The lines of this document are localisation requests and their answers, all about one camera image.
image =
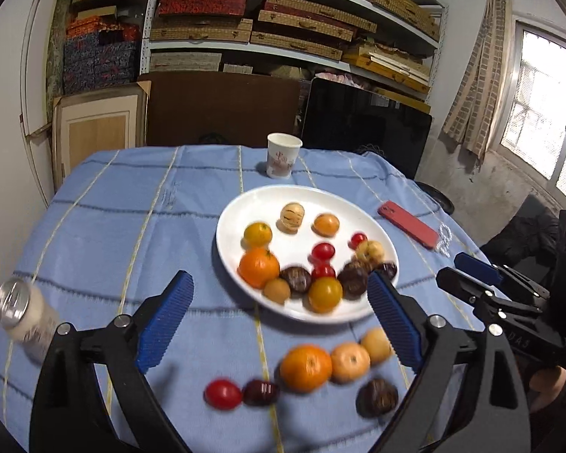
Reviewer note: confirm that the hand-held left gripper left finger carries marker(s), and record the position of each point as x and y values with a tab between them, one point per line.
167	321

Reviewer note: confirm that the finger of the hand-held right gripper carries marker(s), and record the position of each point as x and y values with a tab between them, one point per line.
467	290
476	266

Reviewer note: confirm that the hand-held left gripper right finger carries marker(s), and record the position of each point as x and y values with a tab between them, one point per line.
394	316

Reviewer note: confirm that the glossy dark plum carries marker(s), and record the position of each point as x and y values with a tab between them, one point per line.
386	269
260	392

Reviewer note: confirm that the dark water chestnut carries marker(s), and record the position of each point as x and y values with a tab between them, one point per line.
296	279
353	281
376	397

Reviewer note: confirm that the large yellow tomato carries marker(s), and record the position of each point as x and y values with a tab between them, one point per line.
325	295

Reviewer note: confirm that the orange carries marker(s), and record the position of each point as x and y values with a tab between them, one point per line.
305	368
258	268

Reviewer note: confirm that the brown longan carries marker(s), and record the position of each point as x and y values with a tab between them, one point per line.
277	291

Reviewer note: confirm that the white oval plate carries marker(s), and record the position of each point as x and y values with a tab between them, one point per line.
264	207

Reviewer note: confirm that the person's right hand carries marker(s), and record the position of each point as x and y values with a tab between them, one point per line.
547	384

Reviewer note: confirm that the black jacket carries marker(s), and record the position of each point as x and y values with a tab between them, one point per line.
519	240

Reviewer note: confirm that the black round stool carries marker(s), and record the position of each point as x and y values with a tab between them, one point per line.
436	196

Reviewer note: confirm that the red phone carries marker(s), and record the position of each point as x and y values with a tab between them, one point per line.
405	222

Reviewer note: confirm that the small red cherry tomato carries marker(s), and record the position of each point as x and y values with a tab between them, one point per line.
357	239

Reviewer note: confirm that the small yellow tomato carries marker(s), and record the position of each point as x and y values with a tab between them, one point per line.
257	235

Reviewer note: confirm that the white beverage can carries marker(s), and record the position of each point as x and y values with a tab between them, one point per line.
23	316

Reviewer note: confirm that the black flat screen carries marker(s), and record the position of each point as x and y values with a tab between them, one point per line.
363	127

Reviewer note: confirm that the window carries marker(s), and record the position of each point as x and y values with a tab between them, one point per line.
537	94

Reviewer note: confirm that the beige checked curtain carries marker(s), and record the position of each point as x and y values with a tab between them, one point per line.
481	80

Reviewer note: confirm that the white paper cup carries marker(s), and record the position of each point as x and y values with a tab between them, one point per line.
283	155

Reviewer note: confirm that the brown wooden board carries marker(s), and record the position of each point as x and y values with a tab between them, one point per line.
217	108

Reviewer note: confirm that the pile of patterned fabric boxes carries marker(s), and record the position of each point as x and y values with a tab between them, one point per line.
99	56

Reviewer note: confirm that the green patterned board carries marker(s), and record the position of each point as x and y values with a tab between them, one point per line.
56	47

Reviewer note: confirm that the stack of woven boxes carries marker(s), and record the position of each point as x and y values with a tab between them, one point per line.
302	23

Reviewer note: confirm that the white metal shelf rack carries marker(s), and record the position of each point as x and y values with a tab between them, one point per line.
145	19

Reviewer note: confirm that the light wooden picture frame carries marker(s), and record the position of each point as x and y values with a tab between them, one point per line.
94	127

